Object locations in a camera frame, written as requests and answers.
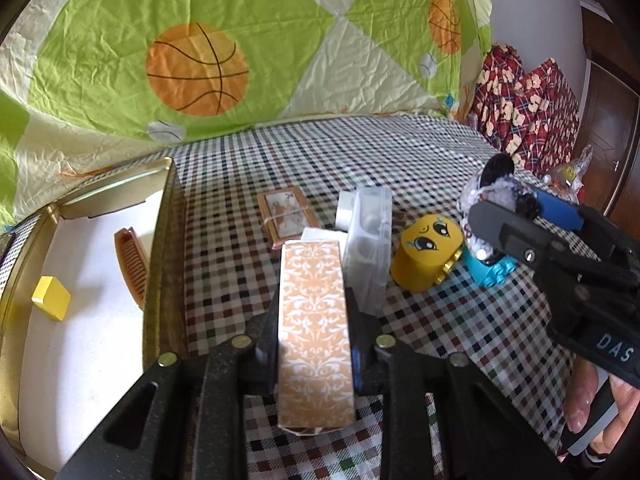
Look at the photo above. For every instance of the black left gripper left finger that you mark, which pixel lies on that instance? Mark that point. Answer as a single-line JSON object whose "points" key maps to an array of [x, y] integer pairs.
{"points": [[262, 366]]}

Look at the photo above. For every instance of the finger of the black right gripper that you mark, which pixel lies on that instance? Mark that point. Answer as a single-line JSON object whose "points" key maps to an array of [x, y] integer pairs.
{"points": [[510, 233]]}

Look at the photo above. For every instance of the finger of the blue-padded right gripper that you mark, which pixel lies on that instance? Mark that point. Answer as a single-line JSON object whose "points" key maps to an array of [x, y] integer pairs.
{"points": [[559, 212]]}

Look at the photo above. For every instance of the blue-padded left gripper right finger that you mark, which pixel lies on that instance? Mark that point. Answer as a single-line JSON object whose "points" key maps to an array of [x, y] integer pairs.
{"points": [[363, 328]]}

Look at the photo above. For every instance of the blue puppy toy block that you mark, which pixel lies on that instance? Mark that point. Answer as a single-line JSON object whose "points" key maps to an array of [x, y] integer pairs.
{"points": [[487, 276]]}

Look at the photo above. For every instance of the sequined black hair claw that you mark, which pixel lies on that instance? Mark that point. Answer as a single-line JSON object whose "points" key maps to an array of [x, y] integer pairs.
{"points": [[497, 184]]}

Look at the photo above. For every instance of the clear plastic package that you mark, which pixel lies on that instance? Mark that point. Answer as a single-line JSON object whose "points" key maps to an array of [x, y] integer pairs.
{"points": [[366, 262]]}

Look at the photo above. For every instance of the orange damask patterned box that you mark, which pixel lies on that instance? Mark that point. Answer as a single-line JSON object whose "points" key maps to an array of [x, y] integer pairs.
{"points": [[315, 387]]}

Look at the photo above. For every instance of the yellow face toy block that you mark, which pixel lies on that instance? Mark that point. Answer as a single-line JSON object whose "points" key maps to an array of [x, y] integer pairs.
{"points": [[427, 252]]}

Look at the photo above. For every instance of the copper framed picture box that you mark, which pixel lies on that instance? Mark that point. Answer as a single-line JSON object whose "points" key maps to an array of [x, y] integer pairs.
{"points": [[285, 214]]}

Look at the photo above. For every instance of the white rectangular block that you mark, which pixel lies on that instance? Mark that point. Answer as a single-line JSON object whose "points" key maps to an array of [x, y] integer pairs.
{"points": [[343, 217]]}

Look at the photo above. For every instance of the clear plastic bag with toys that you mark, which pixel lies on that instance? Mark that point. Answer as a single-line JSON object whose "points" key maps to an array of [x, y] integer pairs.
{"points": [[566, 179]]}

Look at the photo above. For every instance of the checkered tablecloth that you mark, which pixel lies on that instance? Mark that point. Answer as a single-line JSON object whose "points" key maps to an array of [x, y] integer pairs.
{"points": [[229, 269]]}

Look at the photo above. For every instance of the brown wooden door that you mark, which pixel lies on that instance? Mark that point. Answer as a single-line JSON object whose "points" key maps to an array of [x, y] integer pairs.
{"points": [[609, 120]]}

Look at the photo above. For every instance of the red plaid floral cushion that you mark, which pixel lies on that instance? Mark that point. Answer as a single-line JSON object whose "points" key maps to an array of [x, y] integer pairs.
{"points": [[494, 110]]}

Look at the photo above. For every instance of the brown wooden comb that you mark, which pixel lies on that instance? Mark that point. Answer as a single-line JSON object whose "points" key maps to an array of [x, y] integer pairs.
{"points": [[133, 263]]}

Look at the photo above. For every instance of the gold metal tin box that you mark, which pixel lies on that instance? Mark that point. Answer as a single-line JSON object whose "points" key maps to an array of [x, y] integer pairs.
{"points": [[59, 379]]}

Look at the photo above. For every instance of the yellow cube block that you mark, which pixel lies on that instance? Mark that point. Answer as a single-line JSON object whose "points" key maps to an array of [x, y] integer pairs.
{"points": [[51, 297]]}

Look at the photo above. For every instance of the green basketball bedsheet backdrop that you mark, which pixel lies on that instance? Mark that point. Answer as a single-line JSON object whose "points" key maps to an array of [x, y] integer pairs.
{"points": [[89, 84]]}

